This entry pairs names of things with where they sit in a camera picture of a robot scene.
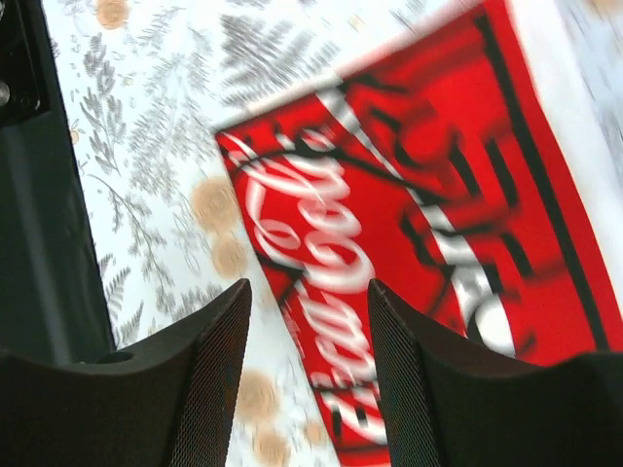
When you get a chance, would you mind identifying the floral patterned table mat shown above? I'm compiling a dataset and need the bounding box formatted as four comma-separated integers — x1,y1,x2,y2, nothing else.
41,0,623,467

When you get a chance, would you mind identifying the white t shirt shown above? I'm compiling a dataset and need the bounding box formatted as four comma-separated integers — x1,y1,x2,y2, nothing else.
216,1,622,466

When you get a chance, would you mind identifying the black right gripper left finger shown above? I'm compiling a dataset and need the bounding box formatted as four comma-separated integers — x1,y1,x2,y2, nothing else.
1,279,252,466

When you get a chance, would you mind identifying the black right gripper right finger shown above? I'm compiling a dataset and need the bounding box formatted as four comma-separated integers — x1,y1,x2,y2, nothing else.
368,279,622,466

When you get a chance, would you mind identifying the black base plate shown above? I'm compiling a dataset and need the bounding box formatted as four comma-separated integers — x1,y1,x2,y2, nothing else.
1,1,115,365

